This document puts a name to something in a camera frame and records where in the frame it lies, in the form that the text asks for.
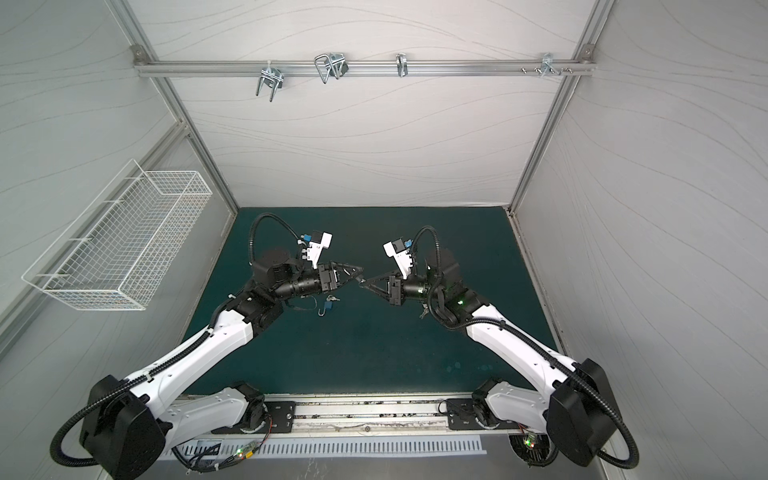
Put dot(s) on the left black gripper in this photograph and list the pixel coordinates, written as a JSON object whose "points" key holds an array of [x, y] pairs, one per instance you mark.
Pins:
{"points": [[328, 277]]}

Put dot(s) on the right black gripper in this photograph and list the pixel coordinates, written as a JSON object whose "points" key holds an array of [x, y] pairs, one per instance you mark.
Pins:
{"points": [[395, 288]]}

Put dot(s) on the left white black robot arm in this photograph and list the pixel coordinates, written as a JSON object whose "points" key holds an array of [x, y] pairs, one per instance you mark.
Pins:
{"points": [[128, 423]]}

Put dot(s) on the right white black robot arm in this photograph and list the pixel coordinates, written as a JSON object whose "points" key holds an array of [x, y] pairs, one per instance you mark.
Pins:
{"points": [[570, 403]]}

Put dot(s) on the blue padlock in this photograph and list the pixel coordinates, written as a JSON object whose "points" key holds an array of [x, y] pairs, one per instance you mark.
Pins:
{"points": [[327, 305]]}

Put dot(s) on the green table mat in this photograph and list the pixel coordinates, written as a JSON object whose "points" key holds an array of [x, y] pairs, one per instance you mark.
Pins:
{"points": [[362, 344]]}

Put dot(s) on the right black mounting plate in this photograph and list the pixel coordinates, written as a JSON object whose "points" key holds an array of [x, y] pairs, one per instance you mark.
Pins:
{"points": [[468, 414]]}

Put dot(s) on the black mounting plate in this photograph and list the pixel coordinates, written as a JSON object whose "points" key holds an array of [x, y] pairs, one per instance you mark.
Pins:
{"points": [[468, 414], [274, 416]]}

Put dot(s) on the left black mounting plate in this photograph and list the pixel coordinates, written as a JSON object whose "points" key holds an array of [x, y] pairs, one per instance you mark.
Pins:
{"points": [[274, 416]]}

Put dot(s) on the metal U-bolt hook left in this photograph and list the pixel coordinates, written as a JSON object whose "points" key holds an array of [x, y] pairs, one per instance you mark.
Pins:
{"points": [[272, 80]]}

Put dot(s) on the metal u-bolt hook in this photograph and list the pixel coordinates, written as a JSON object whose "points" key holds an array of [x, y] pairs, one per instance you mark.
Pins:
{"points": [[272, 80], [331, 65]]}

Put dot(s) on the metal U-bolt hook middle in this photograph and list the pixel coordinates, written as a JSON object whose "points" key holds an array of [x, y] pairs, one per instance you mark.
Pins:
{"points": [[331, 65]]}

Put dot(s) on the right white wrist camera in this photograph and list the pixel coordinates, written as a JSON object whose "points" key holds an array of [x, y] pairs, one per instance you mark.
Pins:
{"points": [[400, 251]]}

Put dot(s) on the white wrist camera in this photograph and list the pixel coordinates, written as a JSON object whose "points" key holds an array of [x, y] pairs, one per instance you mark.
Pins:
{"points": [[313, 245], [400, 251]]}

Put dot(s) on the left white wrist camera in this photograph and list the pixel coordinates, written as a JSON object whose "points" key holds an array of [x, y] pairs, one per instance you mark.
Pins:
{"points": [[313, 245]]}

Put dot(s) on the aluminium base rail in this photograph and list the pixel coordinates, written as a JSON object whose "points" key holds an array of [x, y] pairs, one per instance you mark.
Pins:
{"points": [[368, 415]]}

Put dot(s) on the aluminium cross rail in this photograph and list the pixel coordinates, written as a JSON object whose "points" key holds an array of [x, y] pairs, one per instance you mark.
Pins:
{"points": [[357, 68]]}

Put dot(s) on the small metal bracket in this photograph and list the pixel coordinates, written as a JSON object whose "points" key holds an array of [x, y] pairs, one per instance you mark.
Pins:
{"points": [[401, 65]]}

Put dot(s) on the white slotted cable duct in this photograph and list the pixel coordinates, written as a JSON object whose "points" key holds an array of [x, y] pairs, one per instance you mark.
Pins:
{"points": [[372, 447]]}

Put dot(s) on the white wire basket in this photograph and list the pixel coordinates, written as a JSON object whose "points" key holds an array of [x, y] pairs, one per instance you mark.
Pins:
{"points": [[114, 255]]}

